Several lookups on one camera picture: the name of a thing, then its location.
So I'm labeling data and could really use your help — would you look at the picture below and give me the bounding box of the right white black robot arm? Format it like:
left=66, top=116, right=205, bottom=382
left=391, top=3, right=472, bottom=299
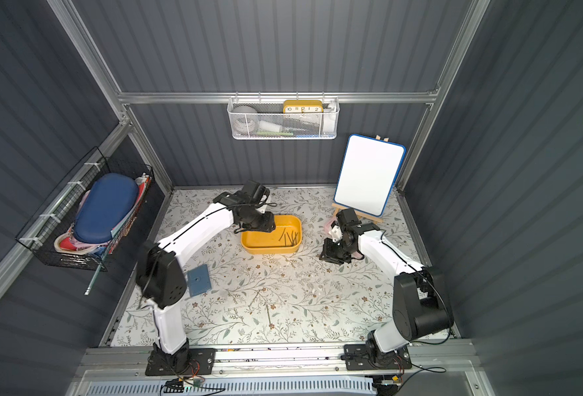
left=320, top=221, right=454, bottom=354

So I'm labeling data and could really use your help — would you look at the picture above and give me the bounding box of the white board with blue frame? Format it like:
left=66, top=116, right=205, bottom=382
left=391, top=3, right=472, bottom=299
left=334, top=135, right=407, bottom=217

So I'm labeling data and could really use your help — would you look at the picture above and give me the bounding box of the white tape roll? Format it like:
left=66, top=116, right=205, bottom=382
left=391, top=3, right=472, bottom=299
left=230, top=106, right=259, bottom=135

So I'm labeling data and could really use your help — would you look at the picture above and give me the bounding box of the white wire wall basket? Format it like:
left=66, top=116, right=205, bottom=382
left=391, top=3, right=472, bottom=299
left=227, top=97, right=340, bottom=140

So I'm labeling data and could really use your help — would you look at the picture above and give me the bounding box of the small wooden easel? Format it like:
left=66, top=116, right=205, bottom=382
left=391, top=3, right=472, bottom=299
left=331, top=203, right=383, bottom=224

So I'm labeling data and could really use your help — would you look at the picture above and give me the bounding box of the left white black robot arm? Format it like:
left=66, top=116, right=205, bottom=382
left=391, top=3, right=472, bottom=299
left=136, top=181, right=276, bottom=355

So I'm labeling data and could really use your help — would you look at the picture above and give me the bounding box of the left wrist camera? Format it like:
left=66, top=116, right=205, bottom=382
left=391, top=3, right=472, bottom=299
left=240, top=180, right=270, bottom=205

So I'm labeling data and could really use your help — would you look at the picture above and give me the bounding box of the blue oval case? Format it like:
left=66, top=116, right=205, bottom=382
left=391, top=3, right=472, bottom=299
left=73, top=173, right=139, bottom=244

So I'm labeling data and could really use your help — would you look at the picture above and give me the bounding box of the pink pencil case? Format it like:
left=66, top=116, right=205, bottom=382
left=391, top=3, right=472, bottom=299
left=324, top=217, right=337, bottom=235

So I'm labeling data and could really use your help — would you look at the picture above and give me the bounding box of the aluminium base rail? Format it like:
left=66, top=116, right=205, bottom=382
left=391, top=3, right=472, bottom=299
left=73, top=339, right=481, bottom=381

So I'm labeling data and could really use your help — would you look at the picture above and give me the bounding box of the black wire side basket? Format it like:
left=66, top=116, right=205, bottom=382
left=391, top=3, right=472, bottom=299
left=16, top=148, right=155, bottom=272

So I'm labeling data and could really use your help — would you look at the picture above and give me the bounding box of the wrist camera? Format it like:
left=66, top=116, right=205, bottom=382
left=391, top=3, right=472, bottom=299
left=336, top=208, right=362, bottom=231
left=240, top=180, right=270, bottom=205

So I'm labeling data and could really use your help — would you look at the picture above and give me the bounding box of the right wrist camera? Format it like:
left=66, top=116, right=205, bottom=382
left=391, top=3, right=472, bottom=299
left=336, top=208, right=362, bottom=231

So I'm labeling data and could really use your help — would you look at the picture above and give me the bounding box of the yellow clock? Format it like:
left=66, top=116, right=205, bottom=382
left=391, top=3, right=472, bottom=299
left=283, top=99, right=324, bottom=115

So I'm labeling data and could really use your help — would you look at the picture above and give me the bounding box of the yellow plastic storage box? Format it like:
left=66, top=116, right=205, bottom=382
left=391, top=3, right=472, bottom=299
left=241, top=214, right=302, bottom=255

